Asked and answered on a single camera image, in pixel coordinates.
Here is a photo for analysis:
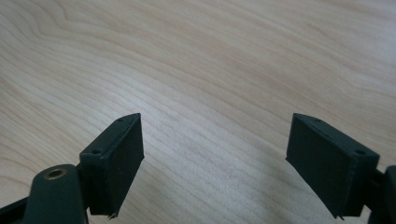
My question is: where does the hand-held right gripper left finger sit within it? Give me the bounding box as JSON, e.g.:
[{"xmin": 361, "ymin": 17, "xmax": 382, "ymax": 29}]
[{"xmin": 78, "ymin": 112, "xmax": 146, "ymax": 220}]

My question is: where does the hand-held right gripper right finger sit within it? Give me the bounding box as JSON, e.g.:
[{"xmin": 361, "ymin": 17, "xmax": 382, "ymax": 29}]
[{"xmin": 285, "ymin": 112, "xmax": 381, "ymax": 220}]

